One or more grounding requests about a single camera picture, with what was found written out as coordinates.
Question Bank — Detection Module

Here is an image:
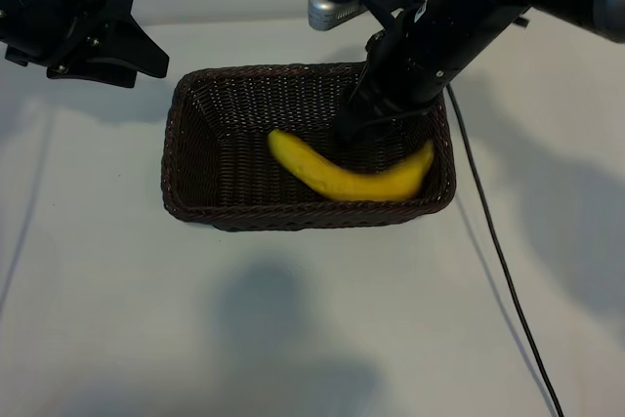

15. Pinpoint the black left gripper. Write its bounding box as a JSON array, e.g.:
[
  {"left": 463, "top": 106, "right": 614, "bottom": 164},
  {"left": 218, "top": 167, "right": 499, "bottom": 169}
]
[{"left": 27, "top": 0, "right": 171, "bottom": 90}]

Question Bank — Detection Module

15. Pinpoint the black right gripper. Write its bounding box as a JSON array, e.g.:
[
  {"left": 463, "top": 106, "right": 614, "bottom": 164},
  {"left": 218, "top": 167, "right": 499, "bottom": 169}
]
[{"left": 335, "top": 20, "right": 451, "bottom": 145}]

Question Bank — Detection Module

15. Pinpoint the yellow banana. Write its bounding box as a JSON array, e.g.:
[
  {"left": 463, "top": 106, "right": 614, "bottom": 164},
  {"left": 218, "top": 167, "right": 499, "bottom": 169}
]
[{"left": 267, "top": 129, "right": 436, "bottom": 203}]

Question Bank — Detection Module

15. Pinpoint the dark brown wicker basket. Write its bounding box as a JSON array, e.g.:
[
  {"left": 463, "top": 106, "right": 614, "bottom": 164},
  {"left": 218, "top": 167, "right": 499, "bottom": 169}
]
[{"left": 162, "top": 63, "right": 458, "bottom": 232}]

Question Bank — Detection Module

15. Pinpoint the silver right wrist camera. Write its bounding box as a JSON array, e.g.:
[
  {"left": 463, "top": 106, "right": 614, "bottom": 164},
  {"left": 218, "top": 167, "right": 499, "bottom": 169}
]
[{"left": 307, "top": 0, "right": 368, "bottom": 31}]

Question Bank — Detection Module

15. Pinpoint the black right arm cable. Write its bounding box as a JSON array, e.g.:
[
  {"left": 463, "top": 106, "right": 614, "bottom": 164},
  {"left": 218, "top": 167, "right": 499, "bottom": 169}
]
[{"left": 446, "top": 85, "right": 566, "bottom": 417}]

